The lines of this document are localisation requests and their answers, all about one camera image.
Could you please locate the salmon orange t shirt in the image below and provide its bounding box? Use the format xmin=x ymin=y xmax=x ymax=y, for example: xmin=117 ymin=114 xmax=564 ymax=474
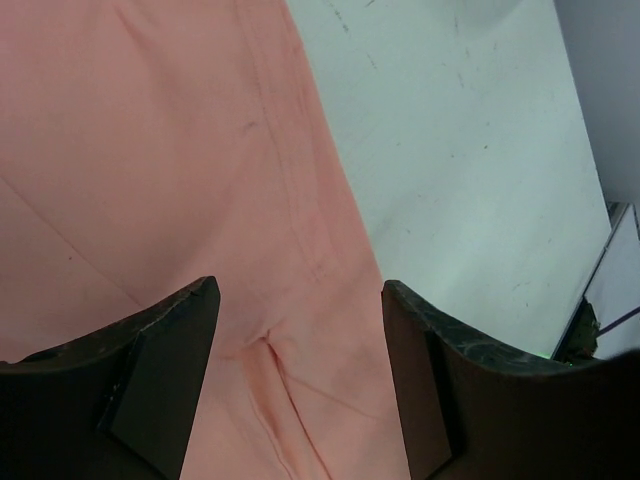
xmin=1 ymin=1 xmax=409 ymax=479

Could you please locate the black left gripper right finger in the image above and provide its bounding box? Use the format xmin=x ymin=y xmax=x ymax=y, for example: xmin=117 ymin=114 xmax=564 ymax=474
xmin=382 ymin=280 xmax=639 ymax=479

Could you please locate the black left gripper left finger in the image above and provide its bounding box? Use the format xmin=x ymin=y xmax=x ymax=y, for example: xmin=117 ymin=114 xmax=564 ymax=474
xmin=1 ymin=276 xmax=220 ymax=479

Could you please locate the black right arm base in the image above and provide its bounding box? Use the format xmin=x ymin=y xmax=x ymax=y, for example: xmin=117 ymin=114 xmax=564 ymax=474
xmin=553 ymin=299 xmax=600 ymax=365

